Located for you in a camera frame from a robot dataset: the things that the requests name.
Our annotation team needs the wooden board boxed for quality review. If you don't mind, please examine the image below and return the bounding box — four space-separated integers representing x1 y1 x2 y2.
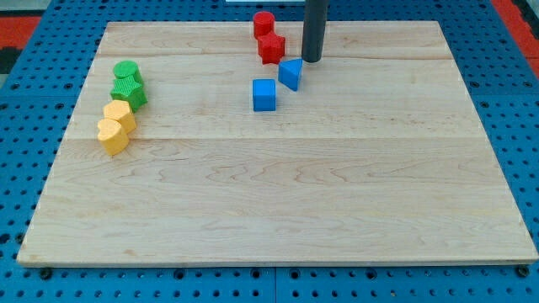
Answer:
18 21 538 268

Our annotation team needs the blue cube block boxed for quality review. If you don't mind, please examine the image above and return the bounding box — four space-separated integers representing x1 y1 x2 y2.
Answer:
252 79 276 112

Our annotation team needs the blue triangle block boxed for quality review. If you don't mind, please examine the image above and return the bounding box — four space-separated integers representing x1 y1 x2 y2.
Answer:
278 58 303 91

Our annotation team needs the red star block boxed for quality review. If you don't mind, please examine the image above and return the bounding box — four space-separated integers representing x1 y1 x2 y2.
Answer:
257 31 286 65

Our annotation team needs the red cylinder block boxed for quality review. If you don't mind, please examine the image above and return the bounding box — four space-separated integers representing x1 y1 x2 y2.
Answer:
253 11 275 39

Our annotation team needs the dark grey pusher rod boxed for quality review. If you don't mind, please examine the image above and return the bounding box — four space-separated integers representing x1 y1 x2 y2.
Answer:
302 0 329 63

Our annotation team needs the green star block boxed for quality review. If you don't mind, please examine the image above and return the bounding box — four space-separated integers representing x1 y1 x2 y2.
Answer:
110 76 147 113

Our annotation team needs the yellow hexagon block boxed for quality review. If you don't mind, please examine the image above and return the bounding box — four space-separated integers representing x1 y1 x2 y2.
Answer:
103 99 137 133

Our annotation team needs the yellow heart block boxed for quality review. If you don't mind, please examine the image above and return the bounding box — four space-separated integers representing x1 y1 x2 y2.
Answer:
98 118 129 156

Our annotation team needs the green cylinder block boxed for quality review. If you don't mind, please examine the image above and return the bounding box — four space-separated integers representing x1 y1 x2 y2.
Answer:
113 61 144 85

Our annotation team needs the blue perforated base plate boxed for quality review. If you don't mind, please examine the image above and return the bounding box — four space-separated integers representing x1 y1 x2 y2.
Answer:
1 0 538 302

